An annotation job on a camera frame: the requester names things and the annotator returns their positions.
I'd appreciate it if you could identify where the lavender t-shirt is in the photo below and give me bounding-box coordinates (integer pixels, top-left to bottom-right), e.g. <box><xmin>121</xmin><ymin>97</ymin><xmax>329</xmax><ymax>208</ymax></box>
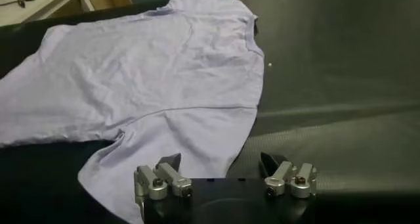
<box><xmin>0</xmin><ymin>0</ymin><xmax>265</xmax><ymax>224</ymax></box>

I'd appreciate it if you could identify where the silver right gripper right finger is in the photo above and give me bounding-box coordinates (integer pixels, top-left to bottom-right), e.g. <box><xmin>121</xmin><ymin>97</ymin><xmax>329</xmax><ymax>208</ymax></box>
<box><xmin>260</xmin><ymin>151</ymin><xmax>318</xmax><ymax>200</ymax></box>

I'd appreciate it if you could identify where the large black table cover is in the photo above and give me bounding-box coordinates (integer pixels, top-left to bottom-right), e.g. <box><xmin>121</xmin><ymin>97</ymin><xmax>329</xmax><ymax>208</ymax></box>
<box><xmin>0</xmin><ymin>0</ymin><xmax>420</xmax><ymax>224</ymax></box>

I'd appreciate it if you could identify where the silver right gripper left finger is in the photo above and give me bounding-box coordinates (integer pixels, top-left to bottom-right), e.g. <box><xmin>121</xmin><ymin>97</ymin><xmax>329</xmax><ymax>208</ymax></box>
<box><xmin>133</xmin><ymin>152</ymin><xmax>194</xmax><ymax>213</ymax></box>

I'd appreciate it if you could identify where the thick black cable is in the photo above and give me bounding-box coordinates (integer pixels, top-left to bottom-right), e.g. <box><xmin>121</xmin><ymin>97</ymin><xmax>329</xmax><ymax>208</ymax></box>
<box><xmin>0</xmin><ymin>0</ymin><xmax>37</xmax><ymax>9</ymax></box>

